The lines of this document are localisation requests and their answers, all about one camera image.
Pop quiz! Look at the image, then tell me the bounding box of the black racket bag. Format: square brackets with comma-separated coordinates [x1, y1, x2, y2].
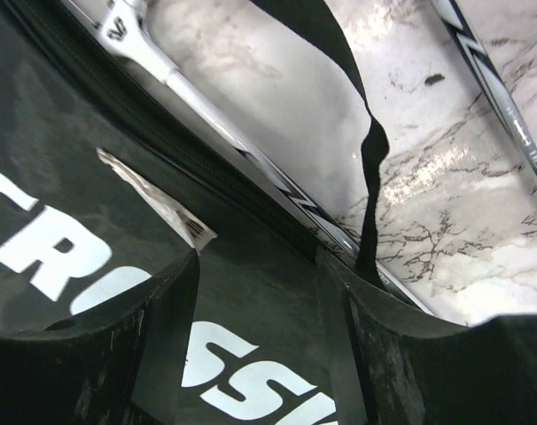
[0, 0, 429, 425]

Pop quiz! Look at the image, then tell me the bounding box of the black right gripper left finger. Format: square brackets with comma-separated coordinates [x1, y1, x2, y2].
[0, 251, 200, 424]

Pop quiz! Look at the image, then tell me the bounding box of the white badminton racket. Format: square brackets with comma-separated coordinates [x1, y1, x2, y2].
[68, 0, 433, 318]

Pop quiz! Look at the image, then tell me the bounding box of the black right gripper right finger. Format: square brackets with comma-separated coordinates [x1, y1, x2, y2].
[316, 249, 537, 424]

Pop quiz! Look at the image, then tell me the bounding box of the silver badminton racket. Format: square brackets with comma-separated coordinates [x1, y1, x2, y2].
[432, 0, 537, 180]

